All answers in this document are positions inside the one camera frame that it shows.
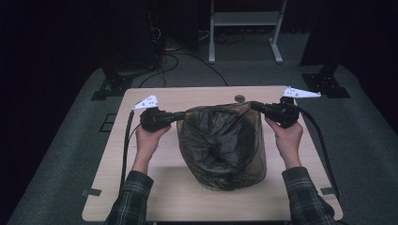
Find person's right hand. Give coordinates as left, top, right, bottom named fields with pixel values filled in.
left=265, top=117, right=304, bottom=162

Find black floor cables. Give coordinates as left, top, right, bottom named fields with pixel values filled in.
left=138, top=51, right=229, bottom=88

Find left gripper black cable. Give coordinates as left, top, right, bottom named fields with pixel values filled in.
left=119, top=109, right=136, bottom=193

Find dark equipment cabinet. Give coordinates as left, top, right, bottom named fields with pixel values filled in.
left=102, top=0, right=163, bottom=71

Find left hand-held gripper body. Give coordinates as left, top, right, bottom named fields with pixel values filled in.
left=130, top=94, right=173, bottom=133

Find person's left hand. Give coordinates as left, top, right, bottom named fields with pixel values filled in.
left=134, top=124, right=173, bottom=164

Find black stand base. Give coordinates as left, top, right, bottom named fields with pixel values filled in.
left=300, top=64, right=351, bottom=99
left=90, top=67, right=134, bottom=101

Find black floor tape marking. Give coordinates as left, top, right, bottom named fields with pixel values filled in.
left=99, top=112, right=117, bottom=133

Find black garbage bag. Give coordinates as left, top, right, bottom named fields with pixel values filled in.
left=176, top=101, right=268, bottom=192

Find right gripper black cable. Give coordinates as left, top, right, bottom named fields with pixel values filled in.
left=294, top=104, right=342, bottom=201

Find white metal table frame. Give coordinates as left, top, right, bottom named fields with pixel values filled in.
left=208, top=0, right=288, bottom=65

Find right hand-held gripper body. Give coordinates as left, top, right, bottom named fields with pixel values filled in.
left=265, top=85, right=322, bottom=129

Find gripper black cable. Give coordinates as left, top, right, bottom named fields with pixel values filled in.
left=119, top=109, right=136, bottom=193
left=294, top=104, right=342, bottom=201

